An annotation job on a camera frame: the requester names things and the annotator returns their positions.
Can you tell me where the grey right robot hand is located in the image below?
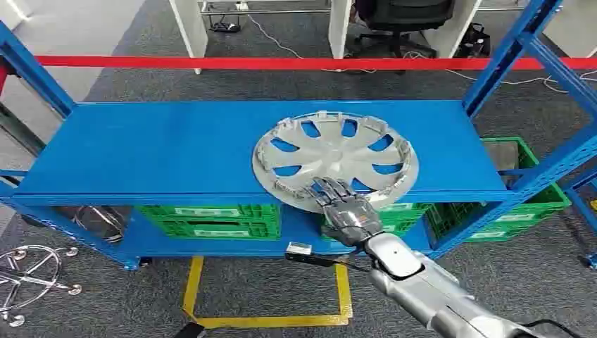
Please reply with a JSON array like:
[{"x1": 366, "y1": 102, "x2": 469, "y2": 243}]
[{"x1": 305, "y1": 176, "x2": 384, "y2": 249}]

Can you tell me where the silver plastic wheel hubcap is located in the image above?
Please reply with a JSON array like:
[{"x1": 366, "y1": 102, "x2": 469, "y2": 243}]
[{"x1": 251, "y1": 110, "x2": 420, "y2": 215}]

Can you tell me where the open green plastic crate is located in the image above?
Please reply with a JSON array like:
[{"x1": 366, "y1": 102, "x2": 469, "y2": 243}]
[{"x1": 427, "y1": 136, "x2": 572, "y2": 244}]

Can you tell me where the white desk leg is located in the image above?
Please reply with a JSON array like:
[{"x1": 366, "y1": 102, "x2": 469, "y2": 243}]
[
  {"x1": 422, "y1": 0, "x2": 482, "y2": 59},
  {"x1": 327, "y1": 0, "x2": 353, "y2": 59},
  {"x1": 168, "y1": 0, "x2": 209, "y2": 75}
]

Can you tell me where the black robot foot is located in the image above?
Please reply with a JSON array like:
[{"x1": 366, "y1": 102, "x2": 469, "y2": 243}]
[{"x1": 173, "y1": 322, "x2": 207, "y2": 338}]

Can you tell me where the black office chair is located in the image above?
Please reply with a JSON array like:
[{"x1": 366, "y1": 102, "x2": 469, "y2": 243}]
[{"x1": 354, "y1": 0, "x2": 455, "y2": 59}]

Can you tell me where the black bag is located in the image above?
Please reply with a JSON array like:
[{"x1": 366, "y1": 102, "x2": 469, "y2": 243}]
[{"x1": 454, "y1": 22, "x2": 491, "y2": 59}]

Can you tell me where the blue metal shelf rack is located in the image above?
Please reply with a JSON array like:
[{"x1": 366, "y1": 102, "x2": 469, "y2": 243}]
[{"x1": 0, "y1": 0, "x2": 597, "y2": 273}]

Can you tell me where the red barrier tape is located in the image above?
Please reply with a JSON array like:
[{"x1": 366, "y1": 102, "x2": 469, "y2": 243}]
[{"x1": 34, "y1": 55, "x2": 597, "y2": 72}]

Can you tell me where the chrome round base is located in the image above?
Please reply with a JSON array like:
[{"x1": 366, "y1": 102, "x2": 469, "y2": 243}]
[{"x1": 54, "y1": 205, "x2": 134, "y2": 244}]

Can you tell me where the black stool with chrome base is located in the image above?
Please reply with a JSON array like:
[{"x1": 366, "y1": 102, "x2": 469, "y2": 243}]
[{"x1": 0, "y1": 244, "x2": 82, "y2": 327}]

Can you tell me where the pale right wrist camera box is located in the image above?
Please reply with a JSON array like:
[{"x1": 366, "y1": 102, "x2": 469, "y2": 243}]
[{"x1": 284, "y1": 242, "x2": 338, "y2": 269}]

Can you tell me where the white floor cable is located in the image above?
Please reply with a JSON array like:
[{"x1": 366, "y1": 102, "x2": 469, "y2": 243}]
[{"x1": 247, "y1": 13, "x2": 597, "y2": 94}]

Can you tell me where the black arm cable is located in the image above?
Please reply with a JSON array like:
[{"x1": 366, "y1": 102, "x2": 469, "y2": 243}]
[{"x1": 521, "y1": 319, "x2": 583, "y2": 338}]

